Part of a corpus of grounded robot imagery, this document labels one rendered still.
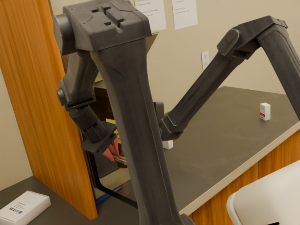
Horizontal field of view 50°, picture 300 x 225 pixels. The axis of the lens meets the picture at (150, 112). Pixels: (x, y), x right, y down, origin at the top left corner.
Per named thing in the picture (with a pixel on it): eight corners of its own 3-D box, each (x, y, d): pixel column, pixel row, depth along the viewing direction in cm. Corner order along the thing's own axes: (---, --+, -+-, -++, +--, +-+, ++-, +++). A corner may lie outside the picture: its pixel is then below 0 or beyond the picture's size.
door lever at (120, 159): (120, 152, 101) (118, 145, 100) (142, 160, 94) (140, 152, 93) (107, 160, 97) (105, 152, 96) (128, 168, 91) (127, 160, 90)
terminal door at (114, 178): (98, 187, 120) (75, 84, 106) (160, 218, 99) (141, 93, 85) (97, 189, 119) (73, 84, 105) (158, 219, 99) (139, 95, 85)
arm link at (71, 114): (69, 117, 81) (88, 104, 81) (63, 106, 86) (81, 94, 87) (84, 135, 85) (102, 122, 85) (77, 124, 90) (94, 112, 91)
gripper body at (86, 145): (83, 150, 91) (68, 133, 87) (106, 124, 96) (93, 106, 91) (97, 156, 87) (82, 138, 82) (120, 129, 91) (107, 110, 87)
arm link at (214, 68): (243, 37, 78) (266, 43, 85) (230, 23, 81) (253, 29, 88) (154, 145, 103) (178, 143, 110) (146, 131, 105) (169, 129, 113)
